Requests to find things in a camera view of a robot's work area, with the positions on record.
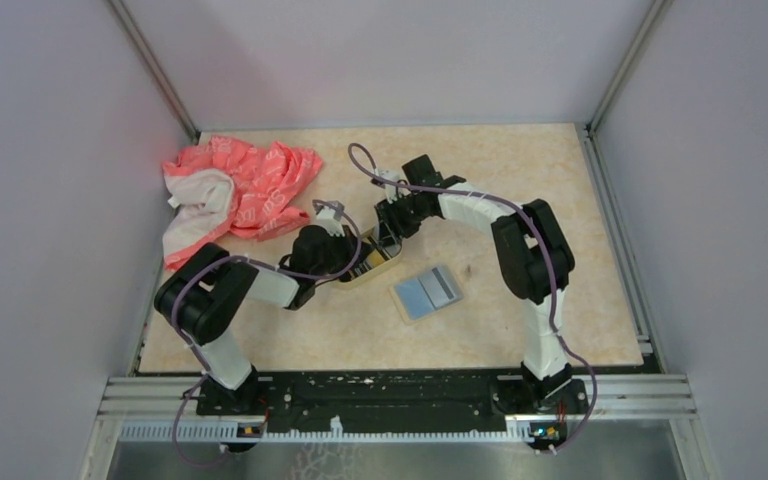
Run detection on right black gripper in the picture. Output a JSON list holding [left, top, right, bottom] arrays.
[[374, 193, 427, 251]]

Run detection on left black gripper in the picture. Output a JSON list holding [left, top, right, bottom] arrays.
[[312, 224, 375, 282]]

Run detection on cream card holder tray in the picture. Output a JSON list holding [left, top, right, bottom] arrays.
[[336, 224, 403, 290]]

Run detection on beige card sleeve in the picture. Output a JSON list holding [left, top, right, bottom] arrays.
[[389, 264, 465, 326]]

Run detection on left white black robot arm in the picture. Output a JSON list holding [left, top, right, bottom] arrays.
[[153, 226, 371, 414]]

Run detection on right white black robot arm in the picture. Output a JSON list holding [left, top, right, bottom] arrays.
[[369, 155, 576, 412]]

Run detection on pink white crumpled cloth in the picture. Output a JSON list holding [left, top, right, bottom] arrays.
[[162, 135, 324, 271]]

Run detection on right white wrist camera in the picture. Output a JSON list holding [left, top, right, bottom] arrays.
[[372, 169, 403, 204]]

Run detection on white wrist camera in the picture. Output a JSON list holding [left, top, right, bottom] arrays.
[[372, 169, 403, 204], [312, 199, 345, 237]]

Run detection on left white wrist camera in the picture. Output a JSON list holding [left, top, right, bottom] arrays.
[[312, 199, 345, 237]]

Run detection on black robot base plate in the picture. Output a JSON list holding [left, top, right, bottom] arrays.
[[195, 367, 589, 439]]

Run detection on aluminium front frame rail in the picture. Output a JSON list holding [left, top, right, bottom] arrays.
[[80, 367, 711, 479]]

